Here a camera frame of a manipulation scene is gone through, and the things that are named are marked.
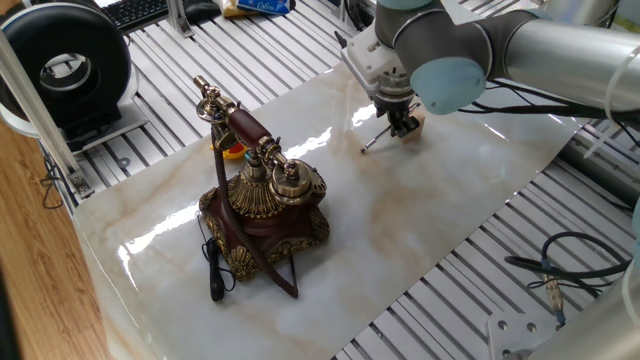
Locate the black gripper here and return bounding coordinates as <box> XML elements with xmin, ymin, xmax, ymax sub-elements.
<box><xmin>373</xmin><ymin>94</ymin><xmax>421</xmax><ymax>140</ymax></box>

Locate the thin metal pen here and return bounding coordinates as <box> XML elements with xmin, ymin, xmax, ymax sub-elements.
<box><xmin>360</xmin><ymin>102</ymin><xmax>422</xmax><ymax>155</ymax></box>

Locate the brass maroon phone handset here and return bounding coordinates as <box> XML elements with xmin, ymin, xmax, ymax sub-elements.
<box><xmin>193</xmin><ymin>74</ymin><xmax>315</xmax><ymax>207</ymax></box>

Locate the antique brass rotary phone base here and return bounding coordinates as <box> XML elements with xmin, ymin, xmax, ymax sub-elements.
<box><xmin>198</xmin><ymin>149</ymin><xmax>332</xmax><ymax>283</ymax></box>

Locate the wooden cube block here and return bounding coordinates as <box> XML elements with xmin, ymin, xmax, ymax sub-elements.
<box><xmin>399</xmin><ymin>107</ymin><xmax>427</xmax><ymax>145</ymax></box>

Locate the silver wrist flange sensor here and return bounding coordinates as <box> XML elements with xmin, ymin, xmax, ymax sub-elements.
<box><xmin>374</xmin><ymin>69</ymin><xmax>416</xmax><ymax>101</ymax></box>

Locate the glossy marble pattern mat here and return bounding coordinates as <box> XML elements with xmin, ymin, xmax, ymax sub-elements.
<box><xmin>72</xmin><ymin>0</ymin><xmax>617</xmax><ymax>360</ymax></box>

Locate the yellow orange toy turtle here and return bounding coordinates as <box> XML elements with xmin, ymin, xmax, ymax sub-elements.
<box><xmin>209</xmin><ymin>133</ymin><xmax>250</xmax><ymax>161</ymax></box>

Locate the blue printed packet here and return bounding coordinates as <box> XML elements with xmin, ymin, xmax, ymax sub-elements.
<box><xmin>234</xmin><ymin>0</ymin><xmax>297</xmax><ymax>16</ymax></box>

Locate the yellow snack packet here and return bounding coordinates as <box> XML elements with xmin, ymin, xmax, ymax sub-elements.
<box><xmin>218</xmin><ymin>0</ymin><xmax>244</xmax><ymax>19</ymax></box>

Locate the black computer mouse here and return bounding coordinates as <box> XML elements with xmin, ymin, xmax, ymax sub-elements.
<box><xmin>183</xmin><ymin>0</ymin><xmax>223</xmax><ymax>25</ymax></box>

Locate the white mounting plate with holes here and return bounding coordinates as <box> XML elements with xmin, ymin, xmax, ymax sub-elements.
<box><xmin>487</xmin><ymin>312</ymin><xmax>557</xmax><ymax>360</ymax></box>

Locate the white flat stand plate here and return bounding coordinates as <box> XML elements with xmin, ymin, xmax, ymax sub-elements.
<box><xmin>64</xmin><ymin>97</ymin><xmax>150</xmax><ymax>155</ymax></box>

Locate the black computer keyboard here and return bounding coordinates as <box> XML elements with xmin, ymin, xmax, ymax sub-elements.
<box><xmin>99</xmin><ymin>0</ymin><xmax>174</xmax><ymax>34</ymax></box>

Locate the white printed wrist bracket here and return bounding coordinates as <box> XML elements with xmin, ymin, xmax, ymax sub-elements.
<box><xmin>341</xmin><ymin>24</ymin><xmax>401</xmax><ymax>99</ymax></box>

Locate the robot wrist cable bundle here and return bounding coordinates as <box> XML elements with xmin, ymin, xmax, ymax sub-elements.
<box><xmin>457</xmin><ymin>79</ymin><xmax>640</xmax><ymax>132</ymax></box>

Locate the brown coiled handset cord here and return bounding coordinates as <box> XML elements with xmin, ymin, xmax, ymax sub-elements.
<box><xmin>209</xmin><ymin>127</ymin><xmax>300</xmax><ymax>300</ymax></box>

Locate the blue cable with metal connector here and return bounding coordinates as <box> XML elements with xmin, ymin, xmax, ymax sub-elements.
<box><xmin>539</xmin><ymin>259</ymin><xmax>569</xmax><ymax>329</ymax></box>

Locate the looped black cable bundle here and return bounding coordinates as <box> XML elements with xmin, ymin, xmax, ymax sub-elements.
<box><xmin>504</xmin><ymin>231</ymin><xmax>634</xmax><ymax>301</ymax></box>

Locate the black phone line cable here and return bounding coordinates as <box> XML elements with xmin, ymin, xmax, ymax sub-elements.
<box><xmin>196</xmin><ymin>214</ymin><xmax>237</xmax><ymax>303</ymax></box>

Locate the short aluminium profile post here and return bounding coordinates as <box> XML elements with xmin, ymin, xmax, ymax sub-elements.
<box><xmin>166</xmin><ymin>0</ymin><xmax>195</xmax><ymax>39</ymax></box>

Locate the thin black floor cable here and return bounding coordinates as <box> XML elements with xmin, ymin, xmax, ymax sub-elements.
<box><xmin>38</xmin><ymin>152</ymin><xmax>65</xmax><ymax>210</ymax></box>

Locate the aluminium frame post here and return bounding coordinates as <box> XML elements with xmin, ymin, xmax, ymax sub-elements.
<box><xmin>0</xmin><ymin>29</ymin><xmax>95</xmax><ymax>201</ymax></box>

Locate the black ring shaped device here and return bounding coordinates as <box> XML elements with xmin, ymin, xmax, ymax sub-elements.
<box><xmin>0</xmin><ymin>2</ymin><xmax>140</xmax><ymax>151</ymax></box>

